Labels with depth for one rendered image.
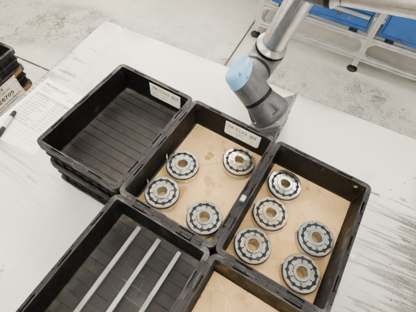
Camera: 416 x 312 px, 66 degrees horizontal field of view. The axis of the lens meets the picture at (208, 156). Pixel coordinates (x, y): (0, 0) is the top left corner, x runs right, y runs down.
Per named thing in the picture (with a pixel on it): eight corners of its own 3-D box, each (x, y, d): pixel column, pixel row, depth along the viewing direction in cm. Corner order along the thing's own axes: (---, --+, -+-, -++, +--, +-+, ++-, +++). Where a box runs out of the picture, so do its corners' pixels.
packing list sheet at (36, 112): (44, 76, 137) (44, 75, 137) (89, 96, 133) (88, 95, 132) (-17, 131, 121) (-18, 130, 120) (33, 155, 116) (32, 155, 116)
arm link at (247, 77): (237, 108, 121) (215, 81, 116) (254, 85, 127) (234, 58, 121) (259, 103, 111) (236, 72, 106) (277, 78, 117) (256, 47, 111)
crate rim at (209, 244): (194, 103, 108) (195, 98, 105) (276, 143, 101) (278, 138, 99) (117, 195, 88) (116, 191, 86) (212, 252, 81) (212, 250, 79)
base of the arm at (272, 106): (259, 110, 132) (245, 91, 128) (291, 95, 122) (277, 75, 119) (250, 133, 122) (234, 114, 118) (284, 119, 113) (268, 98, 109)
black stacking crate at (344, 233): (269, 160, 109) (277, 140, 99) (353, 203, 102) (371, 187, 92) (210, 262, 90) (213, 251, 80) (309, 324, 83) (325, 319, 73)
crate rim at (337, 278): (276, 143, 101) (278, 138, 99) (369, 189, 94) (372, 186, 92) (212, 253, 81) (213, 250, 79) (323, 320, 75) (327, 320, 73)
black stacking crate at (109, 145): (127, 86, 122) (122, 64, 113) (193, 121, 116) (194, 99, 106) (49, 162, 103) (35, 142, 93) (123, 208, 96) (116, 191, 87)
